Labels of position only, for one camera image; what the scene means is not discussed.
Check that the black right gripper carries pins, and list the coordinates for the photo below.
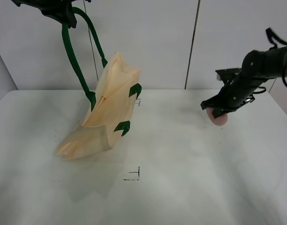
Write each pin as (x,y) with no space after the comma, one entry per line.
(234,93)

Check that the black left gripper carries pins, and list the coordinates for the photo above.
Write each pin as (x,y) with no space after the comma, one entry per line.
(60,10)

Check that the pink peach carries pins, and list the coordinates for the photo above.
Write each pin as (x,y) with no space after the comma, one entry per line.
(219,121)

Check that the cream linen bag green handles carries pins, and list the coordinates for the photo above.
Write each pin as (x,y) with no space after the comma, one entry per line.
(111,104)

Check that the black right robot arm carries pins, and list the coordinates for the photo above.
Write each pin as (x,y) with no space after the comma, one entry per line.
(270,64)

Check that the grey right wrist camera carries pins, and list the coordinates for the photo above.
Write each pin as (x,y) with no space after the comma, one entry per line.
(225,75)

